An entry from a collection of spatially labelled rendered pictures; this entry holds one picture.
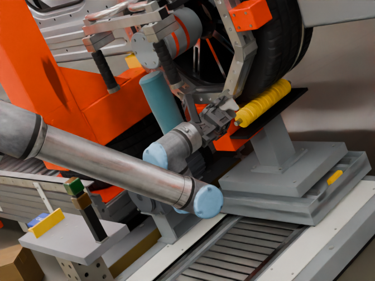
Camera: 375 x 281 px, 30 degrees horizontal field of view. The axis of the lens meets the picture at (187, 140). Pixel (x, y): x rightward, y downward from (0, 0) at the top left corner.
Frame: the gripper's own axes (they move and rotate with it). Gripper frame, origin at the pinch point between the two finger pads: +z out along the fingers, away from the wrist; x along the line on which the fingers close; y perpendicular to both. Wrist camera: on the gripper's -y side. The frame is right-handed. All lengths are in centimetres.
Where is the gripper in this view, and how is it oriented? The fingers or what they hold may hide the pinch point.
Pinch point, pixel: (231, 97)
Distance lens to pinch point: 215.7
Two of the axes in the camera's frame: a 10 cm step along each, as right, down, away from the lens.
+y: 7.1, 6.3, -3.1
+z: 6.8, -5.1, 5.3
